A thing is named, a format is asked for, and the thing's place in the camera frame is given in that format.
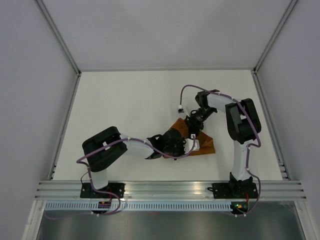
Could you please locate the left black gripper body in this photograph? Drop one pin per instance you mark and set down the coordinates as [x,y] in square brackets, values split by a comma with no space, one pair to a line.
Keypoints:
[176,150]

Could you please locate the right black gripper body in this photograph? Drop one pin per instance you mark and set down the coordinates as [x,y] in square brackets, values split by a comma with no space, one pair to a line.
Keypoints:
[198,118]

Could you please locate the orange-brown cloth napkin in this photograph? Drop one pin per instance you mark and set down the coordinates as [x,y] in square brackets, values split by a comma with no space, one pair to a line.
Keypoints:
[206,142]

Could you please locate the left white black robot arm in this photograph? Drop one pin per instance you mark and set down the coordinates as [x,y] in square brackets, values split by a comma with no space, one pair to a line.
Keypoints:
[104,148]

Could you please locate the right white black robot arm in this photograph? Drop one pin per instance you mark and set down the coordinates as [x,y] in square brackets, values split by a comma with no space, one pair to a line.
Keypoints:
[243,126]

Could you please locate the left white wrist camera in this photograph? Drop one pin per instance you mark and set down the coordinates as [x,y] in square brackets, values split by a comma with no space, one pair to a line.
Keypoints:
[191,145]

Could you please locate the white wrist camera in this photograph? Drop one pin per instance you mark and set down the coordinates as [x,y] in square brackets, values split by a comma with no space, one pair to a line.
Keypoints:
[191,145]
[181,109]

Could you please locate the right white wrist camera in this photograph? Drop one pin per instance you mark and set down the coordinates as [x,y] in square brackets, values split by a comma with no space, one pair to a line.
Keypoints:
[181,109]

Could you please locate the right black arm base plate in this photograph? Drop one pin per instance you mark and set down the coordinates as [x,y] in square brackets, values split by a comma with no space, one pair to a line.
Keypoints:
[226,191]

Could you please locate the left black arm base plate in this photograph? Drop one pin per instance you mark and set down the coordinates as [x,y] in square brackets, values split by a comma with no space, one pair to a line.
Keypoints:
[87,191]

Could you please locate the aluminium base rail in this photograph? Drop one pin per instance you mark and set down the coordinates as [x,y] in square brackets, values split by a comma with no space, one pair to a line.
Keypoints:
[271,190]

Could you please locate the white slotted cable duct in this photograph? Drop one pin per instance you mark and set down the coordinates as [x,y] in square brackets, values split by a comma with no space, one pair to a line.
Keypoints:
[216,206]

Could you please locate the right aluminium frame post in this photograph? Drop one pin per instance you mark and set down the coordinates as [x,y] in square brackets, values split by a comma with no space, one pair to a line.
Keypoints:
[275,34]

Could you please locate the aluminium frame post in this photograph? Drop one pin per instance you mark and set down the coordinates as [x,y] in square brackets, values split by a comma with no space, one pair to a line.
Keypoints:
[57,35]
[275,34]

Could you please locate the left aluminium frame post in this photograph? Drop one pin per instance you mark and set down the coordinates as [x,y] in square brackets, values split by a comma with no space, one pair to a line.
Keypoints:
[57,35]

